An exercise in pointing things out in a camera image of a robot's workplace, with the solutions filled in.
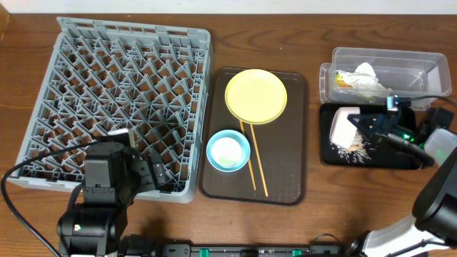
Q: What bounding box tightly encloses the white paper waste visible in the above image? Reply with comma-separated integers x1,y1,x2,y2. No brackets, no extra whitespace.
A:
336,62,392,103

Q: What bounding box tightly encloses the light blue bowl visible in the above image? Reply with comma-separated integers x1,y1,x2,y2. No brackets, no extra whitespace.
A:
206,130,251,173

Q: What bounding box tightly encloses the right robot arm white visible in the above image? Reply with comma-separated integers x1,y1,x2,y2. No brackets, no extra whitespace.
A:
345,96,456,257

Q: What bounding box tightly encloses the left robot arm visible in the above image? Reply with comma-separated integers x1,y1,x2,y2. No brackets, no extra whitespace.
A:
57,128,166,256

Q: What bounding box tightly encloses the clear plastic waste bin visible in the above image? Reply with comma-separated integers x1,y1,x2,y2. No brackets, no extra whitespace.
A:
319,47,452,111

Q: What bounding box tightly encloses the black rectangular tray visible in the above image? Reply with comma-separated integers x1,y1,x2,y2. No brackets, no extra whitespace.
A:
319,103,422,170

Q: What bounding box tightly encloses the pile of rice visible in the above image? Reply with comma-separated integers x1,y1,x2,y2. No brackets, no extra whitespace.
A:
331,132,376,164

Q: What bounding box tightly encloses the dark brown serving tray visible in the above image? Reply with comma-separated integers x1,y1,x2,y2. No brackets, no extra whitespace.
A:
199,68,309,206

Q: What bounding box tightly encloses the left wooden chopstick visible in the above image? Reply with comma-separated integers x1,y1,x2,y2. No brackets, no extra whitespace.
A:
239,120,257,191

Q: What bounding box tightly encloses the wooden chopstick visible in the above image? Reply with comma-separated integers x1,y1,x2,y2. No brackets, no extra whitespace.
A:
250,124,269,197
239,120,257,191

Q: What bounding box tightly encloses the grey plastic dish rack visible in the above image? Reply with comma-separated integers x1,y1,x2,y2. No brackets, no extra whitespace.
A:
9,17,213,203

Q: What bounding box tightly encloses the right wooden chopstick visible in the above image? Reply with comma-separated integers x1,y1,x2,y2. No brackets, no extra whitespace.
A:
250,124,269,197

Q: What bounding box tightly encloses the yellow round plate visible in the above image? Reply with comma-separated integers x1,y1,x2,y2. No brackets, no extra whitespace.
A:
224,69,288,125

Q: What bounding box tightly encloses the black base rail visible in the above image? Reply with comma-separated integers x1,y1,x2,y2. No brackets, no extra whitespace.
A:
117,233,358,257

